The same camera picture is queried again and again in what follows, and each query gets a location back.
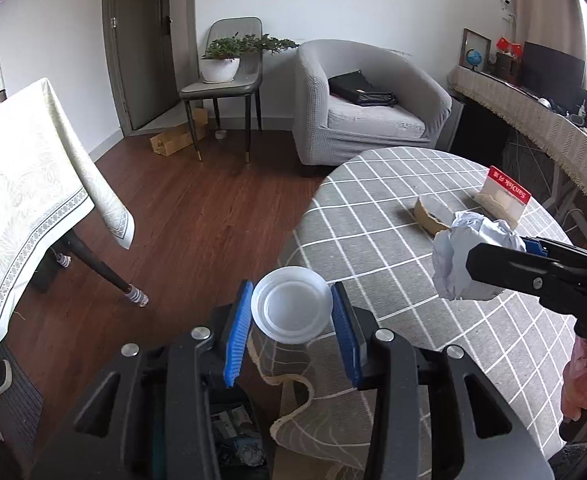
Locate large white plastic lid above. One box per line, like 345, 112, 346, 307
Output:
251, 266, 333, 346

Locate white paper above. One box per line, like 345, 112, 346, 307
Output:
431, 211, 525, 301

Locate dark teal trash bin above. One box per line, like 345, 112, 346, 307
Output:
150, 386, 272, 479

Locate right hand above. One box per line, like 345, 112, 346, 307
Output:
561, 336, 587, 422

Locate red white sandisk package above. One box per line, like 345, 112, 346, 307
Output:
475, 166, 531, 229

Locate grey checked round tablecloth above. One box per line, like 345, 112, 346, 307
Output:
249, 146, 574, 479

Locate beige sideboard cloth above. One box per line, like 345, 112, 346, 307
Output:
447, 66, 587, 197

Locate black monitor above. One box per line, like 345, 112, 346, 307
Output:
518, 41, 585, 110

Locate grey armchair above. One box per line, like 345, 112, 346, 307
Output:
292, 39, 453, 167

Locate black dining table leg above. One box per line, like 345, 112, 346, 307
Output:
59, 230, 149, 308

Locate cardboard box on floor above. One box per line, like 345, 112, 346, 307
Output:
150, 105, 208, 157

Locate black bag on armchair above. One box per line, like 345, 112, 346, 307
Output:
328, 70, 399, 107

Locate grey dining chair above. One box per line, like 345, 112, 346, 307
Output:
178, 16, 263, 164

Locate white patterned dining tablecloth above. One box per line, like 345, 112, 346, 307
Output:
0, 78, 135, 342

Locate white potted plant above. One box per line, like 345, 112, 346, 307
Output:
200, 32, 299, 84

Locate grey door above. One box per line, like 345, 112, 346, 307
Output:
101, 0, 178, 136

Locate torn cardboard tape ring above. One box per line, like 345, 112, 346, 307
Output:
413, 195, 456, 238

